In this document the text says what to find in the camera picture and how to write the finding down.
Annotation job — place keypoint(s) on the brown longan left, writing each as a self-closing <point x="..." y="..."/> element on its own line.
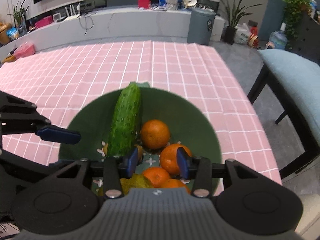
<point x="105" y="147"/>

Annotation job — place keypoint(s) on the pink box on console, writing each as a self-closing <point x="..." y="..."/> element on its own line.
<point x="44" y="22"/>

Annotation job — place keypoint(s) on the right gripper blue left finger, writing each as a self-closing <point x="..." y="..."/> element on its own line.
<point x="115" y="168"/>

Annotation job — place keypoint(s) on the light blue seat cushion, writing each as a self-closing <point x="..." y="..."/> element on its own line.
<point x="300" y="79"/>

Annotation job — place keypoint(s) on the potted plant left side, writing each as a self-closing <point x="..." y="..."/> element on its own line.
<point x="19" y="12"/>

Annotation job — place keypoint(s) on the red box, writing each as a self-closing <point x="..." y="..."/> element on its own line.
<point x="144" y="4"/>

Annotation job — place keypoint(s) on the brown longan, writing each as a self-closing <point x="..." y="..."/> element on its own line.
<point x="140" y="152"/>
<point x="105" y="147"/>

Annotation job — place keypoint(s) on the grey trash bin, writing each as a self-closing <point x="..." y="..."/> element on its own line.
<point x="200" y="26"/>

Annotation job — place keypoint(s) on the orange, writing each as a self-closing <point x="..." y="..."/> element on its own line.
<point x="174" y="183"/>
<point x="168" y="158"/>
<point x="156" y="175"/>
<point x="155" y="134"/>

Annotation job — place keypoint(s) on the white plastic bag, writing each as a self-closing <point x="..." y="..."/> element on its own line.
<point x="242" y="34"/>

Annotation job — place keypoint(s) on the leafy plant on cabinet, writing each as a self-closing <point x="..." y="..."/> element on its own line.
<point x="293" y="13"/>

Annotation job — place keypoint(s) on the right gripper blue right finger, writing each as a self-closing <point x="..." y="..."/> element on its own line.
<point x="198" y="169"/>

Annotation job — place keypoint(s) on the green cucumber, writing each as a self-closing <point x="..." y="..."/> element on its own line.
<point x="126" y="121"/>

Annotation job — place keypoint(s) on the green colander bowl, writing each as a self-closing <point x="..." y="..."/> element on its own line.
<point x="187" y="124"/>

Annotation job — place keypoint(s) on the dark drawer cabinet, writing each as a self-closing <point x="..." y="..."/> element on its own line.
<point x="307" y="43"/>

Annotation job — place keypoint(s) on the pink plastic basket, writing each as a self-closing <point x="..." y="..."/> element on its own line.
<point x="24" y="50"/>

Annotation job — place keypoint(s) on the large green pear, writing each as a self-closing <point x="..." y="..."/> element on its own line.
<point x="136" y="181"/>

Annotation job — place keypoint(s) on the pink checkered tablecloth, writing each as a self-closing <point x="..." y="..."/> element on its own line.
<point x="60" y="82"/>

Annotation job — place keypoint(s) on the white marble tv console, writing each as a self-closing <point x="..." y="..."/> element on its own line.
<point x="107" y="25"/>

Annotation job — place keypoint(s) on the brown longan right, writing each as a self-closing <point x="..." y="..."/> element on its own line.
<point x="140" y="152"/>

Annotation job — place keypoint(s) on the potted long-leaf plant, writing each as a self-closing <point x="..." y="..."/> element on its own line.
<point x="234" y="13"/>

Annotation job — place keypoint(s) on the orange back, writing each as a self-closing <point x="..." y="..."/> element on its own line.
<point x="155" y="134"/>

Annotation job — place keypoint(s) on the water jug bottle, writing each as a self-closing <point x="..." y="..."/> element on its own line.
<point x="278" y="39"/>

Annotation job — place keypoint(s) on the white wifi router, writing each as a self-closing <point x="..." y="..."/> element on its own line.
<point x="72" y="12"/>

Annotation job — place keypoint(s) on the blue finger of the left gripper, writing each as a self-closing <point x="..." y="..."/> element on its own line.
<point x="53" y="133"/>

